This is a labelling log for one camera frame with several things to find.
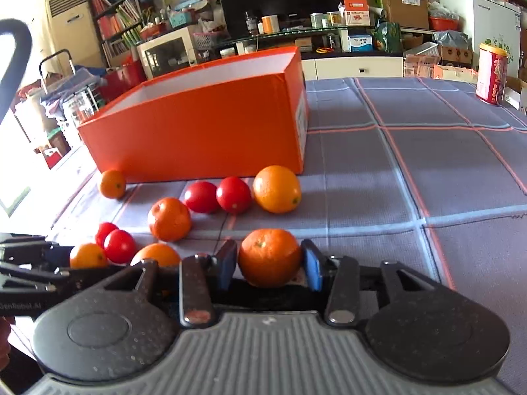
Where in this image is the orange under gripper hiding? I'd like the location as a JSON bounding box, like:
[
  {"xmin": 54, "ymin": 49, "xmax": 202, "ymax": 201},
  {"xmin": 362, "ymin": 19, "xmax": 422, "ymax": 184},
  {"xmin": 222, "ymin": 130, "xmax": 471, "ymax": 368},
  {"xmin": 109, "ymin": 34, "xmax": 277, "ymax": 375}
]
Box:
[{"xmin": 129, "ymin": 244, "xmax": 181, "ymax": 267}]

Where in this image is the orange near left gripper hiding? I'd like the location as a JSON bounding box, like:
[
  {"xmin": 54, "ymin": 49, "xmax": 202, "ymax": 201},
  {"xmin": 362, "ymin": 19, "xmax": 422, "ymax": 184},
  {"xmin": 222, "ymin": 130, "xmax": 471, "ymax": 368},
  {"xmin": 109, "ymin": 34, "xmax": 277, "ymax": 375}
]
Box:
[{"xmin": 70, "ymin": 244, "xmax": 109, "ymax": 268}]

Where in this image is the dimpled orange mandarin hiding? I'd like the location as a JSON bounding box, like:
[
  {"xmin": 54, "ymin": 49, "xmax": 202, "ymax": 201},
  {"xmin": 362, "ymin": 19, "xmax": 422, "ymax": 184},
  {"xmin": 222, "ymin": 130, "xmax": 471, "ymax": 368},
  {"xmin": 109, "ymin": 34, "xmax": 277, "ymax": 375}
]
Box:
[{"xmin": 147, "ymin": 197, "xmax": 192, "ymax": 242}]

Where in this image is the red tomato left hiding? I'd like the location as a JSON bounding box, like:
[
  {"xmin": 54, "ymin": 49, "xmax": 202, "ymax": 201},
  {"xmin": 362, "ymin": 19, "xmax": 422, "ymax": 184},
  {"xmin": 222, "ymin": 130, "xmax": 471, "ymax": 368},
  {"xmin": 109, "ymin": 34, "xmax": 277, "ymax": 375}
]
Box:
[{"xmin": 183, "ymin": 181, "xmax": 220, "ymax": 214}]

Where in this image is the red tomato behind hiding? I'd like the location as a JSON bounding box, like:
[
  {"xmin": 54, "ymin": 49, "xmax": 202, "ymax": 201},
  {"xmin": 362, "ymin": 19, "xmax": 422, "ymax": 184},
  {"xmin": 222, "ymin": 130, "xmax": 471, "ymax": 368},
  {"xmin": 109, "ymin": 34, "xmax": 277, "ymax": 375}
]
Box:
[{"xmin": 95, "ymin": 222, "xmax": 118, "ymax": 248}]

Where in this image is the red tomato near gripper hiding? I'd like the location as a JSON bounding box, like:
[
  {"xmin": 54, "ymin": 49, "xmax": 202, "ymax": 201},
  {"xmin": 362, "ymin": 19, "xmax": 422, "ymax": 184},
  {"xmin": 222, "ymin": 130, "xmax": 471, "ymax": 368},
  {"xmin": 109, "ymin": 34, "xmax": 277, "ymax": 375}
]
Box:
[{"xmin": 104, "ymin": 229, "xmax": 137, "ymax": 265}]

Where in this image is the red tomato right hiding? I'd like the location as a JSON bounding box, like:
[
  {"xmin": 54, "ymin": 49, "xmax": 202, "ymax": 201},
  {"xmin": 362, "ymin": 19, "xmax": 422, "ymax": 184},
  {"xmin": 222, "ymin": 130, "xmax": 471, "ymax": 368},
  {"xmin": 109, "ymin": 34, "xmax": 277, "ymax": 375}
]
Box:
[{"xmin": 216, "ymin": 176, "xmax": 253, "ymax": 215}]

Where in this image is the large orange fruit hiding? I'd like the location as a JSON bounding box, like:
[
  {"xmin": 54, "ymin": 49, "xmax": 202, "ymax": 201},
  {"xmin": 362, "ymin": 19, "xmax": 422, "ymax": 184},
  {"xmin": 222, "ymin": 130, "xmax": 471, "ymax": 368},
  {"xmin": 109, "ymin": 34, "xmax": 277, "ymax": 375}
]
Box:
[{"xmin": 253, "ymin": 165, "xmax": 302, "ymax": 214}]

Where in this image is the small orange at left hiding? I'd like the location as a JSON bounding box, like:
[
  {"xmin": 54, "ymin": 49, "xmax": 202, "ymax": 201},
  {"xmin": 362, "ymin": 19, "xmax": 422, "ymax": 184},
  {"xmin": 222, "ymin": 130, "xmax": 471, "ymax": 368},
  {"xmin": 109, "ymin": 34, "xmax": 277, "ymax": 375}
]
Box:
[{"xmin": 99, "ymin": 170, "xmax": 127, "ymax": 199}]

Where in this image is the plaid blue bedsheet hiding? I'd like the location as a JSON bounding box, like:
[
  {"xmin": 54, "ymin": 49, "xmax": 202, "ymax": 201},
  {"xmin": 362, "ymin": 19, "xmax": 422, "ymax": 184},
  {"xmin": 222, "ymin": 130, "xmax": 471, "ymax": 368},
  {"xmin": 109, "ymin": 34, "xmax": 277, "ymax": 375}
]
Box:
[{"xmin": 49, "ymin": 75, "xmax": 527, "ymax": 393}]

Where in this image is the orange cardboard box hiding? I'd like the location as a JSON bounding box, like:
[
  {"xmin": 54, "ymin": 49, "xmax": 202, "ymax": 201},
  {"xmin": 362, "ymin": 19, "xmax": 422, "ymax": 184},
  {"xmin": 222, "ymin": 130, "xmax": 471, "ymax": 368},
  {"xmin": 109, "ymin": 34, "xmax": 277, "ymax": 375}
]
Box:
[{"xmin": 79, "ymin": 46, "xmax": 309, "ymax": 183}]

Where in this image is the shopping trolley cart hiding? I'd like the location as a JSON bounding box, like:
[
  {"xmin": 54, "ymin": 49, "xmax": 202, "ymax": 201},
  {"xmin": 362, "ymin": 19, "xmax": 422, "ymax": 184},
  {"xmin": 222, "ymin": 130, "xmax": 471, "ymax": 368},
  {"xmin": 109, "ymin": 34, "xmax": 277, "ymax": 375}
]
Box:
[{"xmin": 39, "ymin": 49, "xmax": 106, "ymax": 128}]

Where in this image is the white tv cabinet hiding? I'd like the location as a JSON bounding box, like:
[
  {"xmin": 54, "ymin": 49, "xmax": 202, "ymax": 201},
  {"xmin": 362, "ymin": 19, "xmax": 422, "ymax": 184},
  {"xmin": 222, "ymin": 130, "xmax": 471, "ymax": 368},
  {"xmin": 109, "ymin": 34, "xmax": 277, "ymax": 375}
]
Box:
[{"xmin": 301, "ymin": 53, "xmax": 404, "ymax": 80}]

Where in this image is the red shopping bag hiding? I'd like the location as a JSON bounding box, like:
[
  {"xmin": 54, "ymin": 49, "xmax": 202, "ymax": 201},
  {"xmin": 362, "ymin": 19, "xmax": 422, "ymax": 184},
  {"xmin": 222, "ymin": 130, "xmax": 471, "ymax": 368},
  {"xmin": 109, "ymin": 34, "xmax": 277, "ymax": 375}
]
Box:
[{"xmin": 99, "ymin": 61, "xmax": 147, "ymax": 103}]

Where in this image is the white glass-door cabinet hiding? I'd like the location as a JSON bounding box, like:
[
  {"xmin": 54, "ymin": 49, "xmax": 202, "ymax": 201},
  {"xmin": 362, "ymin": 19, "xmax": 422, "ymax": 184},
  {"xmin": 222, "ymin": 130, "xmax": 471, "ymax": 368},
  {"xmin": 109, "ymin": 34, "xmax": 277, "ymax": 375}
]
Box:
[{"xmin": 137, "ymin": 24, "xmax": 202, "ymax": 79}]

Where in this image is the red drink can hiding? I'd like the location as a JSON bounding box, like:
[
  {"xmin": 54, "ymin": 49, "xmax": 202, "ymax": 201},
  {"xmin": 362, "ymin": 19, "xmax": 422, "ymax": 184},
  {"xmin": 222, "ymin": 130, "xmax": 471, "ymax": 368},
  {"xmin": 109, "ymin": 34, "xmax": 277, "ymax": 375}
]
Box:
[{"xmin": 476, "ymin": 43, "xmax": 508, "ymax": 105}]

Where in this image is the white floor air conditioner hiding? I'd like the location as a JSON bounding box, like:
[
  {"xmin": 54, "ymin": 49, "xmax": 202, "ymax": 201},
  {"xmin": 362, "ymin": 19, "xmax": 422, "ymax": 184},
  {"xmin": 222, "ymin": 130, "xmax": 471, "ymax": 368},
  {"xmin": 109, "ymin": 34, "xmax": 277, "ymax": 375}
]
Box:
[{"xmin": 48, "ymin": 0, "xmax": 105, "ymax": 68}]

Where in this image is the red white box on stand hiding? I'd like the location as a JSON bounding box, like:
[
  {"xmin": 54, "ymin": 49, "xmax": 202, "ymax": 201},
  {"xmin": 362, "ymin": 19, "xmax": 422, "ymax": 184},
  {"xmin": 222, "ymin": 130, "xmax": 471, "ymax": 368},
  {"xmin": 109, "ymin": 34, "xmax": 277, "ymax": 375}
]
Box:
[{"xmin": 343, "ymin": 0, "xmax": 371, "ymax": 26}]

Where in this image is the brown cardboard box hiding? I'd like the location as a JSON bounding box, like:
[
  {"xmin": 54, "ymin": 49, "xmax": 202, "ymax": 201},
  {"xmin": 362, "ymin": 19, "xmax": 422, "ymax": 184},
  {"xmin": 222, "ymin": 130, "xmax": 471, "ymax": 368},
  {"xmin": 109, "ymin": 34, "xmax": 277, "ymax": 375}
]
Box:
[{"xmin": 382, "ymin": 0, "xmax": 429, "ymax": 30}]

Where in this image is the white chest freezer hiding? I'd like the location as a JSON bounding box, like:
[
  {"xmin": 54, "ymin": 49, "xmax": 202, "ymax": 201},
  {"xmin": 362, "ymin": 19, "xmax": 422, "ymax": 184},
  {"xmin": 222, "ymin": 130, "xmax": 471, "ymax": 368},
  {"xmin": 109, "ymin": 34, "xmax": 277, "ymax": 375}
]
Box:
[{"xmin": 439, "ymin": 0, "xmax": 522, "ymax": 77}]

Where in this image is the black bookshelf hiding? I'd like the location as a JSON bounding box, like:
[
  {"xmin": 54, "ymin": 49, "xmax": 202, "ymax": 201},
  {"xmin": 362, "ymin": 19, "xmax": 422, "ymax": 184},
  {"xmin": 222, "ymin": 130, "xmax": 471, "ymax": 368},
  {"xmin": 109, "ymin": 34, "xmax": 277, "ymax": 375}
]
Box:
[{"xmin": 88, "ymin": 0, "xmax": 146, "ymax": 67}]

